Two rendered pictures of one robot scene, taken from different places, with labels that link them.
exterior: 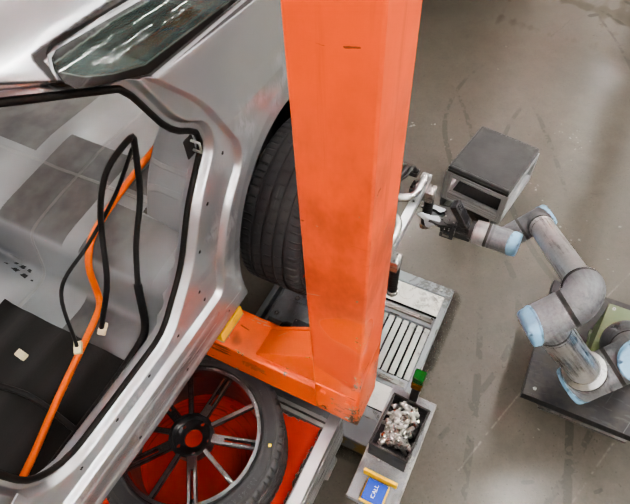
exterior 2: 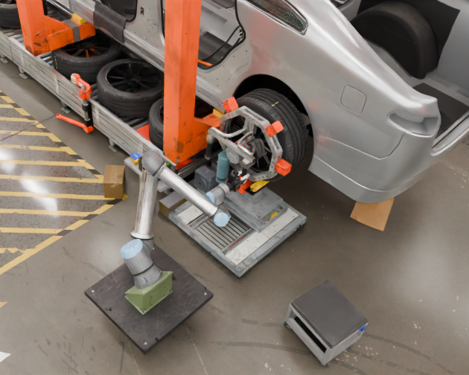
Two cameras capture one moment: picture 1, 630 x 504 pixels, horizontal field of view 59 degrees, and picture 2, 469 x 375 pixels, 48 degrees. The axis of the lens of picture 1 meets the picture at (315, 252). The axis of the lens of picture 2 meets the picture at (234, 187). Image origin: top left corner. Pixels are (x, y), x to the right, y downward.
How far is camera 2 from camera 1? 3.60 m
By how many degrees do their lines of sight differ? 60
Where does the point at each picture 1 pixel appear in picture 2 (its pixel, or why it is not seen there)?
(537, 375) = (159, 253)
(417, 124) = (416, 329)
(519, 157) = (324, 325)
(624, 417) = (117, 277)
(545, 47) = not seen: outside the picture
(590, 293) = (149, 156)
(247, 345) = (208, 119)
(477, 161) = (327, 296)
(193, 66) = (247, 9)
